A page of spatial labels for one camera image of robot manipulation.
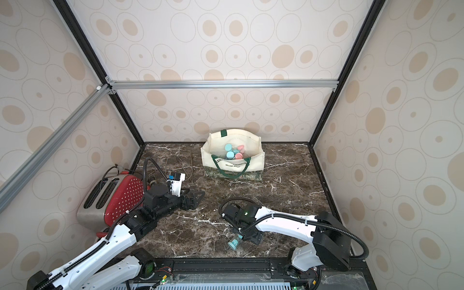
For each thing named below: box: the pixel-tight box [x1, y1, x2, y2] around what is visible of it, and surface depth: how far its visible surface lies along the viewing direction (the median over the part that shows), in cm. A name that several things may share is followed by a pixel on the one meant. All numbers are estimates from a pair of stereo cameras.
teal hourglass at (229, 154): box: [224, 143, 236, 161], surface depth 102 cm
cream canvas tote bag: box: [200, 128, 266, 181], surface depth 99 cm
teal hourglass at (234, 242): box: [227, 233, 244, 251], surface depth 79 cm
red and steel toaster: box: [77, 170, 145, 239], surface depth 78 cm
